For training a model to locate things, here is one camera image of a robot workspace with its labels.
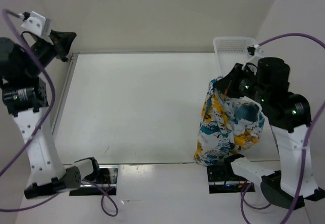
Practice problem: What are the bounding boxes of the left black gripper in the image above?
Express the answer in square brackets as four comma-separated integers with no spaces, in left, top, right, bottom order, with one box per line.
[24,28,76,77]

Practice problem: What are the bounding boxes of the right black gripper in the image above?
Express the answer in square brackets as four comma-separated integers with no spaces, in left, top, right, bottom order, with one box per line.
[213,61,269,103]

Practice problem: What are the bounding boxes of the patterned white teal yellow shorts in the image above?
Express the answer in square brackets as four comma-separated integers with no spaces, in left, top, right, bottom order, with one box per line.
[193,76,265,166]

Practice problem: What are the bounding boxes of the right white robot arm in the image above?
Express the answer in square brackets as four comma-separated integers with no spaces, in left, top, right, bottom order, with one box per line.
[213,57,324,210]

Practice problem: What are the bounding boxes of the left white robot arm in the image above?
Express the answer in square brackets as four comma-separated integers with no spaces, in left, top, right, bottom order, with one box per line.
[1,31,102,199]

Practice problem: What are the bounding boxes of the white plastic basket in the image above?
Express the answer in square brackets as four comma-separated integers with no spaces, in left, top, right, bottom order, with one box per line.
[211,37,257,82]

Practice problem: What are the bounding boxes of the aluminium table edge rail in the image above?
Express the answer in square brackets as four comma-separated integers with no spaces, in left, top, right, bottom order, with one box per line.
[52,52,80,135]

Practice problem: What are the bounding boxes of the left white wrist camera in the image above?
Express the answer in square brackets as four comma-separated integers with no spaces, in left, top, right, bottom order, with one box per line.
[19,11,52,37]

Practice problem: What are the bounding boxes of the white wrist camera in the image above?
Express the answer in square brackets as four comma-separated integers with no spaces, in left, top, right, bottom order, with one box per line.
[19,11,52,37]
[242,45,265,73]

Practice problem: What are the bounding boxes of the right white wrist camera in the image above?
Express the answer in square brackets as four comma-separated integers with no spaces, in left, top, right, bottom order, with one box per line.
[242,45,265,73]

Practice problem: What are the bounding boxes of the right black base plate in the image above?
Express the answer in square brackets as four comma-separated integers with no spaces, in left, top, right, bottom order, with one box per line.
[206,165,250,194]

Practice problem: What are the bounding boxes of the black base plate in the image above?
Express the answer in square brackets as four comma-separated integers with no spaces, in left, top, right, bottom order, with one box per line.
[69,165,118,197]
[206,165,250,194]

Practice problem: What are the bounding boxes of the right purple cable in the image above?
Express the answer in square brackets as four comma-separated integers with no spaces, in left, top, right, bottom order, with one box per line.
[240,33,325,224]

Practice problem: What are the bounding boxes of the purple cable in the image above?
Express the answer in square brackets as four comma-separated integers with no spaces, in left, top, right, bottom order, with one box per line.
[0,8,119,216]
[240,33,325,224]

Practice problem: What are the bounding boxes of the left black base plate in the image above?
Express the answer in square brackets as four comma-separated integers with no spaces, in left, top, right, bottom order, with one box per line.
[69,165,118,197]

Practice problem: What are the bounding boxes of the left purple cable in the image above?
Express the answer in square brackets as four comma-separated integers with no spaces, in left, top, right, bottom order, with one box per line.
[0,8,119,216]

